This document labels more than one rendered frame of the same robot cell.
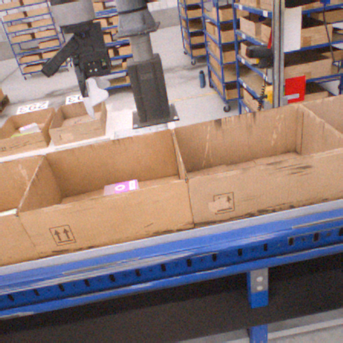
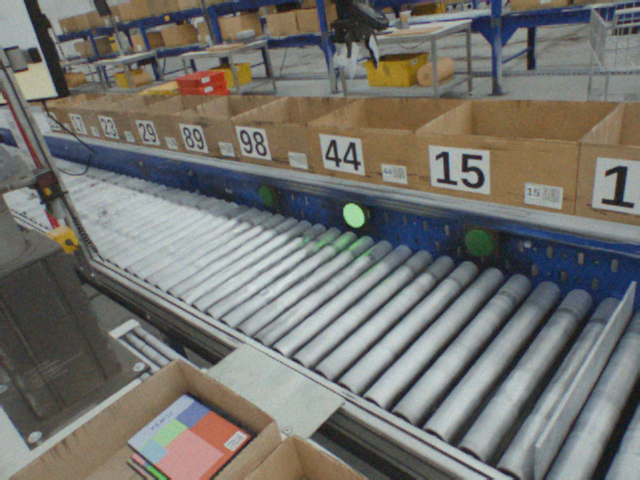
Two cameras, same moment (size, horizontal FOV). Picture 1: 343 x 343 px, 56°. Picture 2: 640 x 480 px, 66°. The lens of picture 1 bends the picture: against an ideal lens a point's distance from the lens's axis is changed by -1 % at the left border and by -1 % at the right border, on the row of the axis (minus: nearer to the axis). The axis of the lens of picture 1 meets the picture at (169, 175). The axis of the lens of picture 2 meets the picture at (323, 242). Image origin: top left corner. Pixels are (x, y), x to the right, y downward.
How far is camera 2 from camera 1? 2.19 m
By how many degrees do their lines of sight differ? 105
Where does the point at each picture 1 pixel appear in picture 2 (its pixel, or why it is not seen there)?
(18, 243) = (480, 128)
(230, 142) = (275, 145)
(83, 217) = (429, 113)
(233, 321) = not seen: hidden behind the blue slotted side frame
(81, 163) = (385, 148)
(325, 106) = (217, 124)
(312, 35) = not seen: outside the picture
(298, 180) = (313, 113)
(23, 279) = not seen: hidden behind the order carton
